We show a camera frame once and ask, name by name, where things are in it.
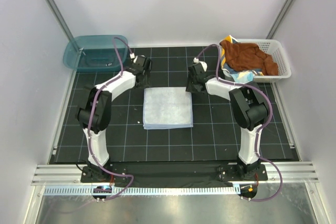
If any blue bear towel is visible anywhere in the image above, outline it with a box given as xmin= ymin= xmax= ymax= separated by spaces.
xmin=143 ymin=87 xmax=193 ymax=130

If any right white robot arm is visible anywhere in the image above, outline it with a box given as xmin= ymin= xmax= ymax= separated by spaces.
xmin=186 ymin=61 xmax=272 ymax=180

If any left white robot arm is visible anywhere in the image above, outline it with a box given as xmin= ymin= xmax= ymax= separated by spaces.
xmin=76 ymin=54 xmax=152 ymax=182

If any colourful patterned towel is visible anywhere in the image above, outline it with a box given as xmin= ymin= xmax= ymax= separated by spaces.
xmin=219 ymin=35 xmax=263 ymax=83

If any brown towel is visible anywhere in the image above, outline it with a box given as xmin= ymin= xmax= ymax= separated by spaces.
xmin=219 ymin=40 xmax=279 ymax=76

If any teal plastic tub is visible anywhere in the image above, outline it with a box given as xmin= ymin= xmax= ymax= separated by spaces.
xmin=63 ymin=35 xmax=129 ymax=73

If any white plastic basket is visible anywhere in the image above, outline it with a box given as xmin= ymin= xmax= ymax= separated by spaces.
xmin=219 ymin=39 xmax=292 ymax=83

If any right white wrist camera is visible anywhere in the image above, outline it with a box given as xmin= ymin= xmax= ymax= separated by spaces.
xmin=193 ymin=57 xmax=207 ymax=73

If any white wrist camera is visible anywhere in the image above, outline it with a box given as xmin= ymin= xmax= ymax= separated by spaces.
xmin=193 ymin=57 xmax=207 ymax=73
xmin=130 ymin=53 xmax=145 ymax=66

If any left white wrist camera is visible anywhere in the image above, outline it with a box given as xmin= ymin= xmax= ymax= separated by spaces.
xmin=130 ymin=53 xmax=145 ymax=66

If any right aluminium corner post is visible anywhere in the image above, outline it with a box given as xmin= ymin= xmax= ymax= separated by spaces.
xmin=266 ymin=0 xmax=295 ymax=39

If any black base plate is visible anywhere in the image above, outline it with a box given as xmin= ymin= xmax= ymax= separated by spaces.
xmin=80 ymin=161 xmax=268 ymax=188

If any white slotted cable duct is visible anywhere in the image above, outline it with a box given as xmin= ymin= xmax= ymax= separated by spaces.
xmin=44 ymin=185 xmax=240 ymax=197

